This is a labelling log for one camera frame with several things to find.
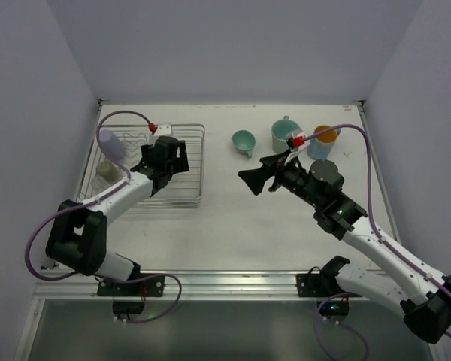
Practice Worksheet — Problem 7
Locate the blue butterfly mug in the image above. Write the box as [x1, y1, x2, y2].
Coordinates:
[307, 129, 341, 160]

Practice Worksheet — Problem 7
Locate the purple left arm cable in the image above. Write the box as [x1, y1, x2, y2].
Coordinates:
[24, 111, 157, 281]

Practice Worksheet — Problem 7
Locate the controller box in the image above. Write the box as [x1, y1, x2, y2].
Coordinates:
[112, 301, 144, 320]
[317, 299, 350, 321]

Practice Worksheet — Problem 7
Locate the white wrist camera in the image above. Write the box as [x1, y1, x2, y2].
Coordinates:
[286, 129, 307, 162]
[148, 123, 173, 136]

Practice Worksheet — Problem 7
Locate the left controller box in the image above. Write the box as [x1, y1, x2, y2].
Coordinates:
[112, 301, 144, 320]

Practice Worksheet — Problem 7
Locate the olive ceramic mug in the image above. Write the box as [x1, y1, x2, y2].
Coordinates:
[95, 160, 120, 183]

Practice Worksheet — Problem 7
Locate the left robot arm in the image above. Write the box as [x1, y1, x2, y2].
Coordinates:
[45, 136, 189, 283]

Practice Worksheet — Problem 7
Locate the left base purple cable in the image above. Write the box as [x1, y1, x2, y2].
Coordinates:
[114, 272, 183, 325]

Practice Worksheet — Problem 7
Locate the lilac plastic cup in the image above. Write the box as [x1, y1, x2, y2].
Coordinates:
[98, 129, 126, 161]

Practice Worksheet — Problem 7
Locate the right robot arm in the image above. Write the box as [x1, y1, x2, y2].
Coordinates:
[238, 154, 451, 344]

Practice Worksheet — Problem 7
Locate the right black base bracket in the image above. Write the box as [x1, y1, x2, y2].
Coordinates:
[295, 256, 350, 298]

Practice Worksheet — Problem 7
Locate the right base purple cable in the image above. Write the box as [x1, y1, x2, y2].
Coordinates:
[312, 293, 370, 361]

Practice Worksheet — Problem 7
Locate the right controller box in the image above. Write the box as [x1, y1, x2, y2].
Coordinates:
[317, 299, 350, 321]

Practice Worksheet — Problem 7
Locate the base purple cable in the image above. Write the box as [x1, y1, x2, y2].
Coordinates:
[312, 293, 370, 361]
[114, 272, 183, 325]

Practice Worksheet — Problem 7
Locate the tall green mug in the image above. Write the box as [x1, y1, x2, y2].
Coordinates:
[271, 115, 302, 153]

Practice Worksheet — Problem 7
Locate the left black base bracket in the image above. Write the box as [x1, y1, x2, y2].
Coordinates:
[94, 274, 165, 298]

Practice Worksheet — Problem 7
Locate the small green teal cup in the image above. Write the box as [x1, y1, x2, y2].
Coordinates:
[232, 130, 256, 159]

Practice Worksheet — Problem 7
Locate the black base bracket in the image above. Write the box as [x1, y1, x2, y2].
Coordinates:
[94, 274, 165, 298]
[295, 256, 350, 298]

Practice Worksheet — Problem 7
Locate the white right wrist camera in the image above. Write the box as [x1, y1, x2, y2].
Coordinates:
[286, 129, 307, 162]

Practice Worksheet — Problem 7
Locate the aluminium mounting rail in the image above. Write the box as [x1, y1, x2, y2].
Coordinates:
[32, 268, 362, 302]

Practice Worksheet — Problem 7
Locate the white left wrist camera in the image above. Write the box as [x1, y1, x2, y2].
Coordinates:
[148, 123, 173, 136]

